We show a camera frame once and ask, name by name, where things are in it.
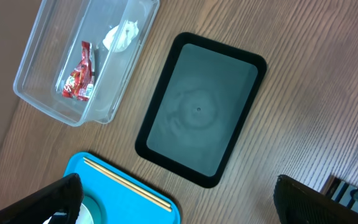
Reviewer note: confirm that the left wooden chopstick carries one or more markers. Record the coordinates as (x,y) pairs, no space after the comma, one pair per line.
(126,186)

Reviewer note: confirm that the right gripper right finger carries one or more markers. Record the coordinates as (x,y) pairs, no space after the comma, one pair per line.
(297,203)

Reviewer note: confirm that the clear plastic bin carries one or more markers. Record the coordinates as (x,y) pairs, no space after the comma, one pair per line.
(53,51)

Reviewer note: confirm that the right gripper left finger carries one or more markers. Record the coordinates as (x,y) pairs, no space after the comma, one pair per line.
(58,202)

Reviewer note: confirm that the red snack wrapper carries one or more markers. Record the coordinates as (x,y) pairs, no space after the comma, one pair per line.
(79,85)

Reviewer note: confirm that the wooden chopstick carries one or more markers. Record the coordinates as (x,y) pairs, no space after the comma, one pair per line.
(126,186)
(129,182)

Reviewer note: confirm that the grey-green bowl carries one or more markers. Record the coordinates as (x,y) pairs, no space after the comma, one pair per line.
(89,213)

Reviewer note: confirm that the teal serving tray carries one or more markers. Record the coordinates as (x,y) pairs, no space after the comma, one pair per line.
(121,197)

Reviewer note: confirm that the right wooden chopstick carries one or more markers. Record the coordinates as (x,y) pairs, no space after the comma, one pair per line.
(129,182)

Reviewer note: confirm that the black tray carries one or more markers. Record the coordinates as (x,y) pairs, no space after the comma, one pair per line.
(202,99)

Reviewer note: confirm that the white napkin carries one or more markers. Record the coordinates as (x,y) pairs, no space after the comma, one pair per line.
(127,35)

